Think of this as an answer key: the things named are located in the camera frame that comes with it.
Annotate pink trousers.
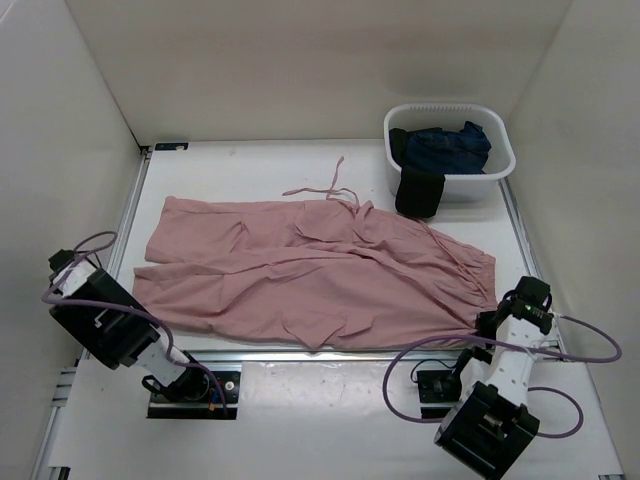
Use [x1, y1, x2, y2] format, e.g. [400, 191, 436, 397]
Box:
[133, 189, 496, 350]

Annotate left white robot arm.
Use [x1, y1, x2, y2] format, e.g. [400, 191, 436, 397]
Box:
[48, 249, 215, 403]

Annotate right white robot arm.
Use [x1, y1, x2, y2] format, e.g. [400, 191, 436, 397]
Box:
[435, 276, 552, 479]

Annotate black garment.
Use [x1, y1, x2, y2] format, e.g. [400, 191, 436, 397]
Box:
[388, 128, 445, 219]

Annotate white plastic basket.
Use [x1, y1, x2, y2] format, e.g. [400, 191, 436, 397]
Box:
[383, 103, 516, 203]

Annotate dark blue garment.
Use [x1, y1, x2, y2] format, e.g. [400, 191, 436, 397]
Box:
[403, 121, 492, 175]

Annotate blue label sticker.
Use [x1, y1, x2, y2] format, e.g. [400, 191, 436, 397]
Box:
[154, 142, 189, 151]

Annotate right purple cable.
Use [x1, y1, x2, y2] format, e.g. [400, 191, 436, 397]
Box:
[382, 313, 624, 440]

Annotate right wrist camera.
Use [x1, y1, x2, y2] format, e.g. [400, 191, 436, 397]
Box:
[513, 276, 552, 312]

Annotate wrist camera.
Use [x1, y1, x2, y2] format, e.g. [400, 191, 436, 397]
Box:
[513, 276, 552, 312]
[48, 249, 88, 282]

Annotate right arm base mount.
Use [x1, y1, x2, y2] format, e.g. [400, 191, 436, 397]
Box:
[409, 357, 516, 424]

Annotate aluminium front rail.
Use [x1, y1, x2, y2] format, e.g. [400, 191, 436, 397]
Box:
[188, 348, 462, 363]

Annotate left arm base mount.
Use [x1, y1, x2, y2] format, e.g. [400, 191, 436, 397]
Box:
[141, 366, 242, 421]

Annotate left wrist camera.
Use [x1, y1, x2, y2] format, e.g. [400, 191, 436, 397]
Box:
[48, 249, 88, 282]

